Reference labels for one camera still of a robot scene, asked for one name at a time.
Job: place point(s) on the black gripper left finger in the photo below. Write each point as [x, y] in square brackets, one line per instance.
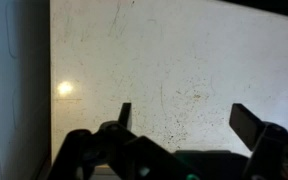
[117, 146]

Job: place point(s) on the grey embossed appliance side panel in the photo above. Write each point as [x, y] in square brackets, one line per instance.
[15, 83]

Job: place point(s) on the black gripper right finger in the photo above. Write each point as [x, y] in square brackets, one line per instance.
[250, 128]

